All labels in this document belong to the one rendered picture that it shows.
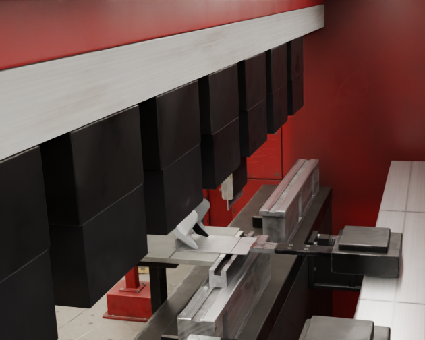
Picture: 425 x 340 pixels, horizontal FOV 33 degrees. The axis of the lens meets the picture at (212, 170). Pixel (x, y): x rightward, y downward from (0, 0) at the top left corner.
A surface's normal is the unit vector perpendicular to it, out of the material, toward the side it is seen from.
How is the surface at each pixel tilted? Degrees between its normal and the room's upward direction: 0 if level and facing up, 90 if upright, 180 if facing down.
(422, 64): 90
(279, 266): 0
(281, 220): 90
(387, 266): 90
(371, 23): 90
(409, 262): 0
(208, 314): 0
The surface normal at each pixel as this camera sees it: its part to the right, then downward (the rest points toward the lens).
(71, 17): 0.96, 0.03
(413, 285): -0.04, -0.97
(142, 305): -0.29, 0.25
